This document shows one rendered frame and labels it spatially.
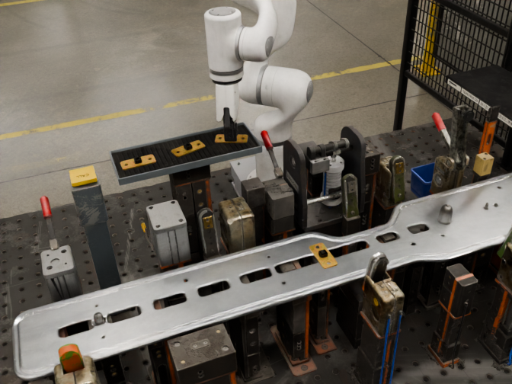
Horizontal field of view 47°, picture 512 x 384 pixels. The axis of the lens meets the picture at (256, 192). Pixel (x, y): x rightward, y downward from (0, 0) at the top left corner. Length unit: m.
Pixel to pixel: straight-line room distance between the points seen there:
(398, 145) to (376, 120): 1.60
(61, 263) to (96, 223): 0.18
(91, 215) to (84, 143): 2.45
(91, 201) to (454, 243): 0.89
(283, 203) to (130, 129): 2.63
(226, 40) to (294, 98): 0.42
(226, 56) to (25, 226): 1.06
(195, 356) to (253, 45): 0.68
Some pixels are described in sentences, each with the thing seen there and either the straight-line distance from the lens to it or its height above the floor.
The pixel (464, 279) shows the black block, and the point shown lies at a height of 0.99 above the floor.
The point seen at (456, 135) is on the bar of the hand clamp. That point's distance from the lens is 1.65.
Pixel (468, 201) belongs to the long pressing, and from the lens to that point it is 1.66.
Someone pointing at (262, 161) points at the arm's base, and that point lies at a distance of 1.90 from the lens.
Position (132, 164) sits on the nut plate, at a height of 1.16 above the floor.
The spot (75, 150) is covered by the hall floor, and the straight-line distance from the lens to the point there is 3.91.
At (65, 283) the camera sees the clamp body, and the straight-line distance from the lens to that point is 1.42.
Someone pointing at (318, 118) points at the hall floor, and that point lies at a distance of 4.00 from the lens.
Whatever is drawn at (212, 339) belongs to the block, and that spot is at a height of 1.03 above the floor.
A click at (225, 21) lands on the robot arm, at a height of 1.49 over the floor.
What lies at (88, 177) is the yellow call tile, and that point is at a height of 1.16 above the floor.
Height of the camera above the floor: 1.97
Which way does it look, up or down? 36 degrees down
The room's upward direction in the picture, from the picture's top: 3 degrees counter-clockwise
